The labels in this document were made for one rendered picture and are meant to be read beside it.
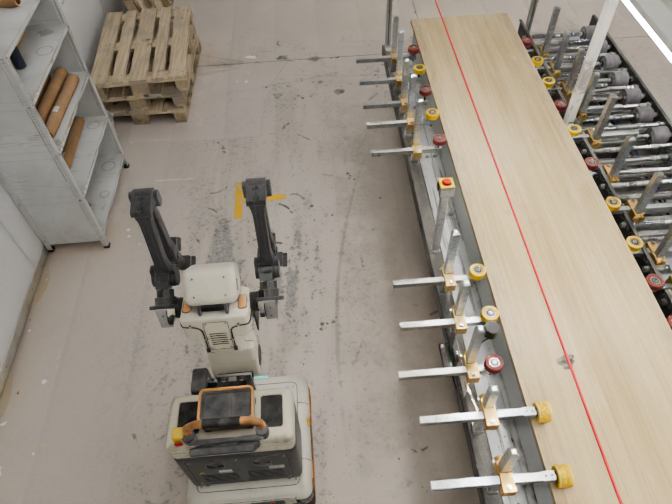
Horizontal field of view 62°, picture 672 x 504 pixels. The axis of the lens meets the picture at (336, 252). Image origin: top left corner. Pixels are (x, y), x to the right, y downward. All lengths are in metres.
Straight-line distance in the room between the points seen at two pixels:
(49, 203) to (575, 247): 3.25
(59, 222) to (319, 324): 1.94
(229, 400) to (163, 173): 2.74
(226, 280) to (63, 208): 2.15
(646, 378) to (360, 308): 1.77
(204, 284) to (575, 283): 1.73
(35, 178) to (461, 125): 2.70
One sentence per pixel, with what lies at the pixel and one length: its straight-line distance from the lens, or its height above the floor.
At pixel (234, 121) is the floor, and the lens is 5.17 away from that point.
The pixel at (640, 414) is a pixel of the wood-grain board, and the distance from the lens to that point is 2.65.
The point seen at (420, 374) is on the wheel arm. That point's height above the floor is 0.86.
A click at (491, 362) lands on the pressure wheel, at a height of 0.90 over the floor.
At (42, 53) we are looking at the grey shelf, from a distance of 4.07.
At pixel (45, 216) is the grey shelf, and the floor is 0.37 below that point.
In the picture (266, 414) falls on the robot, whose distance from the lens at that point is 2.51.
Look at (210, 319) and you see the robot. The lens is 2.28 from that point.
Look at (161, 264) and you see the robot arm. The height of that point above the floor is 1.34.
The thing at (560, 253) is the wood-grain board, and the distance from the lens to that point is 2.99.
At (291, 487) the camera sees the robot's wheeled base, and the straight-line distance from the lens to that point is 2.95.
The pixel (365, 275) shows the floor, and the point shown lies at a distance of 3.85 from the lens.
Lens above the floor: 3.10
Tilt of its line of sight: 51 degrees down
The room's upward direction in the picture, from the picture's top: 3 degrees counter-clockwise
